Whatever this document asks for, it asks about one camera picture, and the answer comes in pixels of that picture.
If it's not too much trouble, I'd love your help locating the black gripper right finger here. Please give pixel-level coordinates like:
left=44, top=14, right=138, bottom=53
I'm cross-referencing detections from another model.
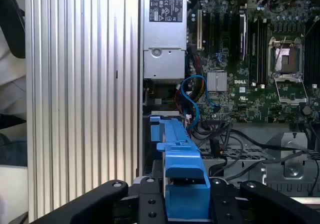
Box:
left=209, top=178, right=320, bottom=224

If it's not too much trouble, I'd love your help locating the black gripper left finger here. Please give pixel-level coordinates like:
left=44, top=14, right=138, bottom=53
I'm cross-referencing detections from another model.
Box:
left=29, top=176, right=168, bottom=224

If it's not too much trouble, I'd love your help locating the blue disk carrier with disk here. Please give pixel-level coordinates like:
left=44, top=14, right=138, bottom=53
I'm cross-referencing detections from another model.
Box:
left=149, top=115, right=212, bottom=221

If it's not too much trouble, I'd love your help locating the black RAM slot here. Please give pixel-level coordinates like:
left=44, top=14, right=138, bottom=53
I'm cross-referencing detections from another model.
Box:
left=250, top=18, right=258, bottom=87
left=258, top=18, right=266, bottom=89
left=310, top=29, right=318, bottom=89

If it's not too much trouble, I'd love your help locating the white expansion slot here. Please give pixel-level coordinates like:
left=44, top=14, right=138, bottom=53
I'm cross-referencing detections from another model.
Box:
left=196, top=8, right=203, bottom=51

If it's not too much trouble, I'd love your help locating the silver open PC case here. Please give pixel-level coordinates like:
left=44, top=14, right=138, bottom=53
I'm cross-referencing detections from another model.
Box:
left=137, top=0, right=320, bottom=205

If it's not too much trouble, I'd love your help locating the green motherboard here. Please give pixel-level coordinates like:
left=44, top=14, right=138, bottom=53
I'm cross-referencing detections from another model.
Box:
left=186, top=0, right=320, bottom=124

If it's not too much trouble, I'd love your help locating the silver finned heatsink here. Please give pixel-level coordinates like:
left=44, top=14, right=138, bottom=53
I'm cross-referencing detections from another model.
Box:
left=207, top=71, right=228, bottom=92

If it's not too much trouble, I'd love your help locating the CPU socket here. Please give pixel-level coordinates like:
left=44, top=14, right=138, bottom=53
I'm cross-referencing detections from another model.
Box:
left=268, top=36, right=305, bottom=76

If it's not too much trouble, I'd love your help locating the thin metal locking lever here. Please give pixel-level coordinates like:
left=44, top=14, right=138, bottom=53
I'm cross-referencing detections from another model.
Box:
left=303, top=18, right=320, bottom=37
left=274, top=36, right=287, bottom=70

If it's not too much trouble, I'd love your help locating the silver power supply box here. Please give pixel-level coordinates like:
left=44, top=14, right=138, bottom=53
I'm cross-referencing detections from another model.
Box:
left=142, top=0, right=188, bottom=80

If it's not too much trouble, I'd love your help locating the black office chair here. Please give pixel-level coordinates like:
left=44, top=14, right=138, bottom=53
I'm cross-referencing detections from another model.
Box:
left=0, top=0, right=26, bottom=59

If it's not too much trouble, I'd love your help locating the black wire with yellow mark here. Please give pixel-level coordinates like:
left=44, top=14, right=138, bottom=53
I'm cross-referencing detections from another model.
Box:
left=209, top=138, right=320, bottom=182

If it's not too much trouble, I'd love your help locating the long black wire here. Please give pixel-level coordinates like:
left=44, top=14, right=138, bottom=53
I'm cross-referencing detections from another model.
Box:
left=224, top=128, right=320, bottom=160

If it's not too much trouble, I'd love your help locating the black multiwire plug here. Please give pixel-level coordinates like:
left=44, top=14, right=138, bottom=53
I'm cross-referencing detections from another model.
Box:
left=203, top=120, right=222, bottom=132

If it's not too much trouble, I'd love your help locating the red black wire bundle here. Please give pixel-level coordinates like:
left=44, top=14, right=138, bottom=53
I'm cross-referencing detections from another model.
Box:
left=174, top=84, right=198, bottom=135

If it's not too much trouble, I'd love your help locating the yellow black wire bundle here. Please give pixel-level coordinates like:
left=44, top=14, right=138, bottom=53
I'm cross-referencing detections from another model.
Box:
left=191, top=78, right=206, bottom=103

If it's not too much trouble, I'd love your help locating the metal socket cover frame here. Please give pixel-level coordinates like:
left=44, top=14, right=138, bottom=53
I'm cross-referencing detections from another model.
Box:
left=273, top=74, right=309, bottom=105

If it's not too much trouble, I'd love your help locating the blue flat wire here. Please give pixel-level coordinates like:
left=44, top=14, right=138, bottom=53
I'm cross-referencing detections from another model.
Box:
left=180, top=74, right=221, bottom=130

